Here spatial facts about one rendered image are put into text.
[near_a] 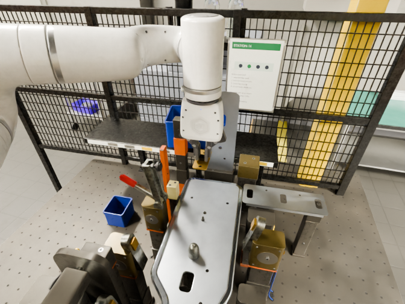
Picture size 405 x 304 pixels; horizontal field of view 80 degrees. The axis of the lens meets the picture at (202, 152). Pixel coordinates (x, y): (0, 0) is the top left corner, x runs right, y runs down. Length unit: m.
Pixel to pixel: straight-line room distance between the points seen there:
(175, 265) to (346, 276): 0.72
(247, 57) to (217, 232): 0.70
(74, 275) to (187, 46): 0.48
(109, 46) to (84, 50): 0.04
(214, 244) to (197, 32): 0.57
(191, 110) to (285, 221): 0.86
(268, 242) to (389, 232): 1.85
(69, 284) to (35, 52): 0.40
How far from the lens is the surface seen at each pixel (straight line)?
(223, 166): 1.00
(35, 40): 0.46
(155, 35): 0.56
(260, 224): 0.69
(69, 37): 0.45
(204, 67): 0.49
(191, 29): 0.48
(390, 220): 2.63
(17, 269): 1.31
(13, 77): 0.47
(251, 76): 1.10
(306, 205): 0.94
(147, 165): 0.70
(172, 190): 0.86
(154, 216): 0.84
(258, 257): 0.79
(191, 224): 0.82
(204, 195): 0.90
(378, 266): 1.29
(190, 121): 0.56
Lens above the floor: 1.65
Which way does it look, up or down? 36 degrees down
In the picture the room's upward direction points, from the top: straight up
